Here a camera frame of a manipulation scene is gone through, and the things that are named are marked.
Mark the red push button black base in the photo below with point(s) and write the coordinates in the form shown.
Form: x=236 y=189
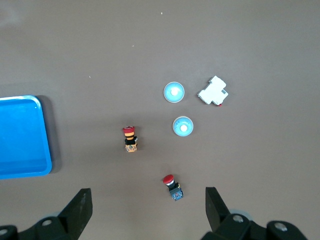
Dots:
x=172 y=187

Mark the light blue round bell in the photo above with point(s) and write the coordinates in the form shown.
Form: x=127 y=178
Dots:
x=174 y=92
x=183 y=126

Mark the blue plastic tray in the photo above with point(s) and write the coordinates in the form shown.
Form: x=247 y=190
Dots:
x=22 y=140

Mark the white circuit breaker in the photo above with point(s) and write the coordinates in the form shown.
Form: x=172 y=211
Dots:
x=212 y=93

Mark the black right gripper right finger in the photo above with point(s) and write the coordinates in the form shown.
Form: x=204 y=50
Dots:
x=220 y=220

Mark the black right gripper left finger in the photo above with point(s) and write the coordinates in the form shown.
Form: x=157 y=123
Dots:
x=75 y=212

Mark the red yellow emergency stop button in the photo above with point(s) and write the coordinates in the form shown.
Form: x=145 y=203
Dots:
x=130 y=140

